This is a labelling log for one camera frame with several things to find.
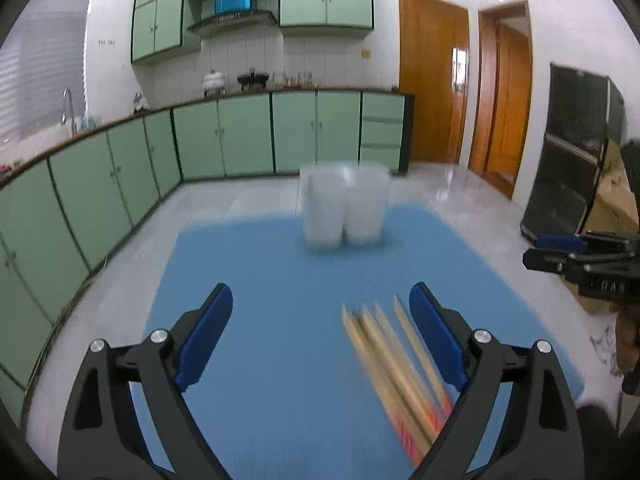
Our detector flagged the wooden chopstick red patterned end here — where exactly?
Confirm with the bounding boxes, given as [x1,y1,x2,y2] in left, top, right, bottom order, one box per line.
[341,306,426,466]
[360,305,436,446]

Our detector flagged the green drawer unit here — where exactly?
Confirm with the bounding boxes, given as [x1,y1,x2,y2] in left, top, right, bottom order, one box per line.
[360,91,416,176]

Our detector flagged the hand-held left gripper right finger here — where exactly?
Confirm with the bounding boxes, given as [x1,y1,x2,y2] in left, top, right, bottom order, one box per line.
[409,282,586,480]

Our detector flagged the glass jars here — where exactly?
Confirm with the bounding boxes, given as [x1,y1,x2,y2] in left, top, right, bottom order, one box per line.
[272,72,315,87]

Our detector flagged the closed wooden door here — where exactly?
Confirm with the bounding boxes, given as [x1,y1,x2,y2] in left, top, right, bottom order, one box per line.
[398,0,470,165]

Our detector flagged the plain wooden chopstick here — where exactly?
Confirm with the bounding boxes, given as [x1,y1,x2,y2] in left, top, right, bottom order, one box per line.
[374,302,448,426]

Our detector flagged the white window blinds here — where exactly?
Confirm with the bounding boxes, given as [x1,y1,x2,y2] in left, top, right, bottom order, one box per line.
[0,0,98,143]

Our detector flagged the patterned cloth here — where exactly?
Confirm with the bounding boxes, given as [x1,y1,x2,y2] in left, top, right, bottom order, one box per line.
[589,324,623,376]

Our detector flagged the metal faucet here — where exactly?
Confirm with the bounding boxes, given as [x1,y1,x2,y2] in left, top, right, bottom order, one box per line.
[61,89,77,136]

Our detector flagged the wooden door in frame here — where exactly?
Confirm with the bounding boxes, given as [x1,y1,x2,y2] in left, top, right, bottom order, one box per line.
[469,2,533,200]

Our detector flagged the white utensil holder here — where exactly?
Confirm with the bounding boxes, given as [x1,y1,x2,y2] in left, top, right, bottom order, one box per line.
[299,161,392,253]

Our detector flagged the green lower kitchen cabinets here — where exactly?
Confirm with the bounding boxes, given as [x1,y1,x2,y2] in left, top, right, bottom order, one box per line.
[0,87,363,426]

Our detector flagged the brown chopsticks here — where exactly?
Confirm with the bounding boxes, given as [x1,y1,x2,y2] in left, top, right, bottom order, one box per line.
[393,294,456,408]

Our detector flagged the person's right hand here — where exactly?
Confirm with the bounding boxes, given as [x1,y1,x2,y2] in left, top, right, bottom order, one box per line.
[616,305,640,376]

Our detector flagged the cardboard box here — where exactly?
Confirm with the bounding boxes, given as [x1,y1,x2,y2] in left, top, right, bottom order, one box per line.
[565,140,640,313]

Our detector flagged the blue table mat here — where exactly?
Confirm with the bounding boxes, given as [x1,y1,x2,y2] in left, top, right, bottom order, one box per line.
[142,205,586,480]

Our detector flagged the black cabinet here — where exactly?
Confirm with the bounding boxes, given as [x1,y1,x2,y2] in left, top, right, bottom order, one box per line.
[520,62,626,251]

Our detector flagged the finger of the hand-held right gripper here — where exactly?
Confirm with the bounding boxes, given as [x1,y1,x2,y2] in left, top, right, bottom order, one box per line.
[522,249,640,276]
[535,230,640,253]

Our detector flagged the grey range hood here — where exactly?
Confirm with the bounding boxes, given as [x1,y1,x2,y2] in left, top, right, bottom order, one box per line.
[186,10,278,36]

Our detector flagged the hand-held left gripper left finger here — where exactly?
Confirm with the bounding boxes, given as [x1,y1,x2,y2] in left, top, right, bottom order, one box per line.
[57,282,234,480]

